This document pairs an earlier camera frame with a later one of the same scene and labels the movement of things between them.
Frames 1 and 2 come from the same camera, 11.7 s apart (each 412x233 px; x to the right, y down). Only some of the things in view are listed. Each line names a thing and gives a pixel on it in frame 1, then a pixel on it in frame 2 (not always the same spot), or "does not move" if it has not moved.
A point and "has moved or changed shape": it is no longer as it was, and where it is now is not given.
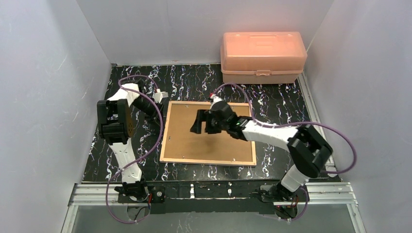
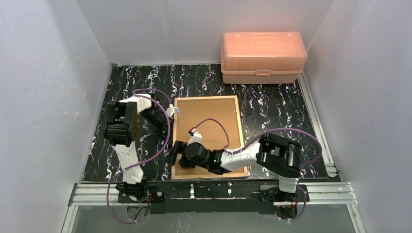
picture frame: (181, 145) has moved or changed shape
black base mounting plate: (212, 197) does not move
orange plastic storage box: (263, 57) does not move
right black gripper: (206, 121) to (175, 153)
